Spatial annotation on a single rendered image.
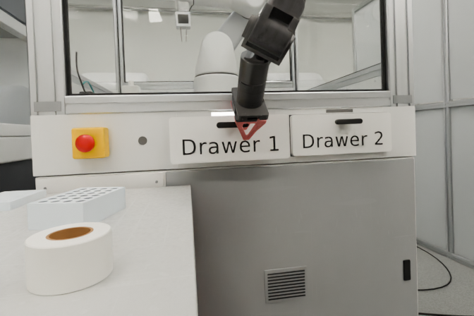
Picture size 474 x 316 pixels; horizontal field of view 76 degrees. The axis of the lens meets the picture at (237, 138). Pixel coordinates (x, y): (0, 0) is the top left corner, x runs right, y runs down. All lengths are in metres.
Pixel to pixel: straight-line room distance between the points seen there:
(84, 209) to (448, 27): 2.37
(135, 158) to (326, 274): 0.61
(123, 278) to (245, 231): 0.56
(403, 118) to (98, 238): 0.87
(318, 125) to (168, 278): 0.63
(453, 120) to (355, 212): 1.58
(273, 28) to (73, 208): 0.42
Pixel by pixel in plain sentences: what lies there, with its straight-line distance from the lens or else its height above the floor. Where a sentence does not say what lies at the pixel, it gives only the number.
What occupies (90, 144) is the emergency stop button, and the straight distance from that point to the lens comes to 0.75.
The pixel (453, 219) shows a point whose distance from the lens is 2.51.
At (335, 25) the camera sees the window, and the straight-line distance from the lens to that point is 0.96.
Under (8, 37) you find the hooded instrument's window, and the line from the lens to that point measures 1.63.
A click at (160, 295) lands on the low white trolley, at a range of 0.28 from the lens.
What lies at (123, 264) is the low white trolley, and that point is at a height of 0.76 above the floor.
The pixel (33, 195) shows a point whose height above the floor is 0.77.
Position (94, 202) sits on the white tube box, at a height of 0.79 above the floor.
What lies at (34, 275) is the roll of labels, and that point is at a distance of 0.32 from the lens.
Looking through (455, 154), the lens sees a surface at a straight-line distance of 2.42.
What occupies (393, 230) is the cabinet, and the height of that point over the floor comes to 0.59.
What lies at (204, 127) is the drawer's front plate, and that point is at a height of 0.90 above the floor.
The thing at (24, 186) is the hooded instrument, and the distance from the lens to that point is 1.64.
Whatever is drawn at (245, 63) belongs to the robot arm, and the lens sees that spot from 0.59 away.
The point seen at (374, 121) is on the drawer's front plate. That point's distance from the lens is 0.93.
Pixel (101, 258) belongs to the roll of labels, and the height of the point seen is 0.78.
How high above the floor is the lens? 0.89
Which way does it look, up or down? 1 degrees down
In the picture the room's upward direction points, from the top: 2 degrees counter-clockwise
